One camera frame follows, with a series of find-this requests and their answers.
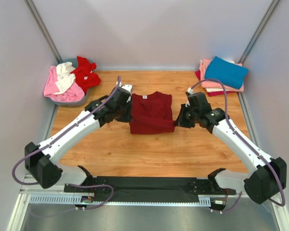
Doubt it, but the magenta folded shirt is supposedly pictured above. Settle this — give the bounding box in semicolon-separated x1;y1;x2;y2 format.
195;70;236;97

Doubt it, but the aluminium frame rail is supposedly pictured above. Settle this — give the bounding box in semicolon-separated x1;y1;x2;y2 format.
21;174;281;199

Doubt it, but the slotted grey cable duct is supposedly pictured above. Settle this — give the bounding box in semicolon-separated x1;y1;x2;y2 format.
29;194;211;207

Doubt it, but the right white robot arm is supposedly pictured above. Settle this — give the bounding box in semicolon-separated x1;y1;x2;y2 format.
174;89;287;206

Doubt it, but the blue folded shirt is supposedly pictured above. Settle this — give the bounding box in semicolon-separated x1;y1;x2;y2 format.
204;56;249;90

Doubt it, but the purple cable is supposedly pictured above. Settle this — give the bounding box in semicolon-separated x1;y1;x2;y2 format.
189;78;286;214
12;76;122;210

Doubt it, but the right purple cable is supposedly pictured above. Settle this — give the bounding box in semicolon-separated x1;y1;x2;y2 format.
189;78;286;214

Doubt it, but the pink crumpled shirt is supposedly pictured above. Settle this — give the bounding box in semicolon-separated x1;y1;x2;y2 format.
43;66;85;103

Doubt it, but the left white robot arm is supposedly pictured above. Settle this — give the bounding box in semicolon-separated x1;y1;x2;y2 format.
25;84;133;193

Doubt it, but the black base mat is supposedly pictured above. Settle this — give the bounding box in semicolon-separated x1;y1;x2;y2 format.
64;176;237;203

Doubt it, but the dark red t-shirt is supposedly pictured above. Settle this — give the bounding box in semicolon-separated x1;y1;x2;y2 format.
129;91;175;135

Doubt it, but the white folded shirt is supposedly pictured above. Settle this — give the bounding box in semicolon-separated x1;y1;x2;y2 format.
205;88;223;92

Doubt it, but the salmon pink folded shirt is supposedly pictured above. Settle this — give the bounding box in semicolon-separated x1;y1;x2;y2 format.
198;58;245;92

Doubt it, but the bright red crumpled shirt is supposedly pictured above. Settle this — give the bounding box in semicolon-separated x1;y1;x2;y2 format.
71;56;101;94

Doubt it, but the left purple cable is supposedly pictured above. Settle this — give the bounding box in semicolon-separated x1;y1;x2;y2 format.
12;76;122;210

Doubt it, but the white crumpled shirt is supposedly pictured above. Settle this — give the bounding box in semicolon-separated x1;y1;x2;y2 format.
54;62;76;95

